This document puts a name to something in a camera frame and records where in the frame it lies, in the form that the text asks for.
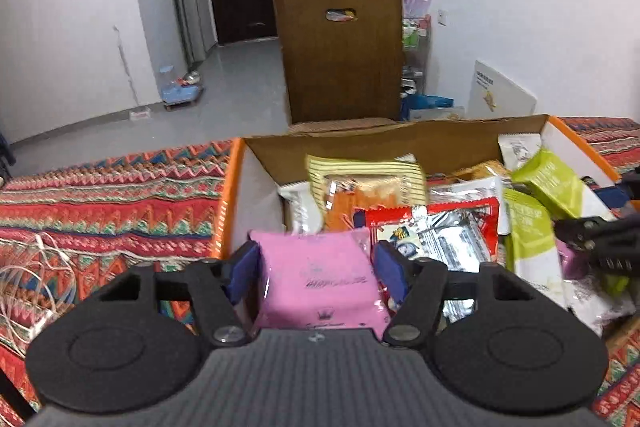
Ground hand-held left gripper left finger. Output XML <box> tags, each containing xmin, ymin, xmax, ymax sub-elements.
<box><xmin>97</xmin><ymin>241</ymin><xmax>262</xmax><ymax>349</ymax></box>

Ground lime green snack packet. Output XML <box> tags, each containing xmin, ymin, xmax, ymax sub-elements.
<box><xmin>511</xmin><ymin>149</ymin><xmax>621</xmax><ymax>223</ymax></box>

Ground blue plastic bag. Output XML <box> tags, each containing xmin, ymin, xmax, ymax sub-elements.
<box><xmin>402</xmin><ymin>93</ymin><xmax>466</xmax><ymax>122</ymax></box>

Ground red cardboard box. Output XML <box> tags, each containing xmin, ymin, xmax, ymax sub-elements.
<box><xmin>212</xmin><ymin>114</ymin><xmax>640</xmax><ymax>358</ymax></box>

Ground patterned red tablecloth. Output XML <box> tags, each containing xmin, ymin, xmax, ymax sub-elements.
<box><xmin>0</xmin><ymin>117</ymin><xmax>640</xmax><ymax>427</ymax></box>

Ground white cable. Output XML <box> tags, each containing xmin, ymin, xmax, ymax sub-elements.
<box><xmin>0</xmin><ymin>232</ymin><xmax>78</xmax><ymax>343</ymax></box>

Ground pink snack packet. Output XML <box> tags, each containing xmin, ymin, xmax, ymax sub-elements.
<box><xmin>248</xmin><ymin>227</ymin><xmax>392</xmax><ymax>331</ymax></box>

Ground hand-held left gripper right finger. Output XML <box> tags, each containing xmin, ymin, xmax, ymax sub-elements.
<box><xmin>374</xmin><ymin>239</ymin><xmax>543</xmax><ymax>350</ymax></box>

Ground wire rack with bottles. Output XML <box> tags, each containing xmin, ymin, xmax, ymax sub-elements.
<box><xmin>400</xmin><ymin>14</ymin><xmax>432</xmax><ymax>108</ymax></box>

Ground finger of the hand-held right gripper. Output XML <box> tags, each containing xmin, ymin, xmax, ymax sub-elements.
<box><xmin>554</xmin><ymin>214</ymin><xmax>640</xmax><ymax>254</ymax></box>
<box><xmin>594</xmin><ymin>171</ymin><xmax>640</xmax><ymax>214</ymax></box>

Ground pile of snack packets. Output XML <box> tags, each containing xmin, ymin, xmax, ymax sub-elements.
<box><xmin>277</xmin><ymin>134</ymin><xmax>636</xmax><ymax>338</ymax></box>

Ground white carton with yellow print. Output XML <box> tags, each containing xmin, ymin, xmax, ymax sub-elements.
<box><xmin>467</xmin><ymin>59</ymin><xmax>538</xmax><ymax>118</ymax></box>

